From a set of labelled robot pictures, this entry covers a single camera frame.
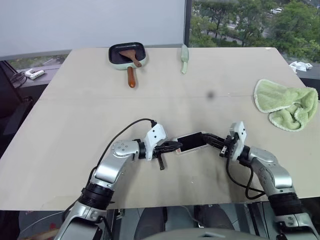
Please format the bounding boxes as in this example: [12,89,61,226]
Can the white crumpled paper pieces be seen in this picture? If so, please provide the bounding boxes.
[288,60,314,74]

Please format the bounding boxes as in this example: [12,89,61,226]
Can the white smartphone with black screen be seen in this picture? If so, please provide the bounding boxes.
[172,131,210,155]

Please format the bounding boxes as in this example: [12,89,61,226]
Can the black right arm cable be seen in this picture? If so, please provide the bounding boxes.
[225,155,266,200]

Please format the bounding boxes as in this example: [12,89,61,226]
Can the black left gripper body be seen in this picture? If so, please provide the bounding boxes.
[152,141,167,172]

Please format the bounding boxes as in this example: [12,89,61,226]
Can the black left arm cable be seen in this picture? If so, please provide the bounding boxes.
[88,118,158,181]

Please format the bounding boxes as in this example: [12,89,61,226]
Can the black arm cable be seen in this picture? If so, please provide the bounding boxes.
[225,155,266,200]
[88,118,158,181]

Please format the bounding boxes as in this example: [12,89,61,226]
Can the dark window frame post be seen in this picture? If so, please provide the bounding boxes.
[184,0,194,48]

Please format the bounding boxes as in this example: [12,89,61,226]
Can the black power strip cable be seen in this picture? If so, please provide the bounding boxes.
[9,70,28,87]

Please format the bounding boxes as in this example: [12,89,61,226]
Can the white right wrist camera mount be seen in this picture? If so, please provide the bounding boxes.
[228,121,247,161]

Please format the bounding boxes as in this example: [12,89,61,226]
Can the white power strip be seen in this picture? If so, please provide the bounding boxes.
[24,68,46,81]

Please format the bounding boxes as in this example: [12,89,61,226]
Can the brown wooden spatula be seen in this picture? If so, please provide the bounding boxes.
[118,49,142,68]

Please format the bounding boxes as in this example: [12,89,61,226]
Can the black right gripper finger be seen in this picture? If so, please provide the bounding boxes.
[204,139,226,151]
[201,133,228,145]

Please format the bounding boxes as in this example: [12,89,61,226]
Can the white window blind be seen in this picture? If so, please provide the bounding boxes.
[0,0,187,61]

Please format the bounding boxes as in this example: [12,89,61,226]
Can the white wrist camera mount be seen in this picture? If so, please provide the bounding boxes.
[144,122,167,161]
[228,121,247,161]

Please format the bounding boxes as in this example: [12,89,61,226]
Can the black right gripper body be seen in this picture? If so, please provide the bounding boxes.
[219,134,239,158]

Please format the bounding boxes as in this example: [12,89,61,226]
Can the green fluffy towel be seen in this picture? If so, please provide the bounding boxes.
[253,79,319,132]

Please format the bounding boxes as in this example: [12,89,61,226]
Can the mint square pan, brown handle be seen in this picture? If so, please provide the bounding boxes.
[108,41,149,89]

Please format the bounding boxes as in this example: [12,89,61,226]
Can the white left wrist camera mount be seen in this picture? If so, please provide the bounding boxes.
[144,122,167,161]

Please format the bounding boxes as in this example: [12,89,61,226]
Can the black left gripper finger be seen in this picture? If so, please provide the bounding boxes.
[163,140,183,149]
[159,145,183,154]

